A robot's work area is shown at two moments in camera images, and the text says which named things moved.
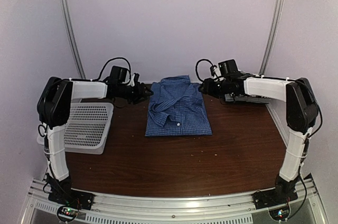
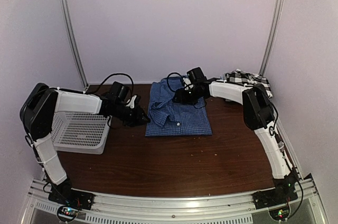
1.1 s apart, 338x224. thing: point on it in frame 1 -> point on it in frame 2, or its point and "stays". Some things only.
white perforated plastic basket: x=86 y=130 stays
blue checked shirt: x=176 y=108 stays
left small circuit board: x=66 y=213 stays
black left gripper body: x=132 y=94 -> x=130 y=118
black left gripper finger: x=146 y=91 -> x=144 y=119
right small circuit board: x=280 y=214 stays
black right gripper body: x=218 y=91 -> x=188 y=98
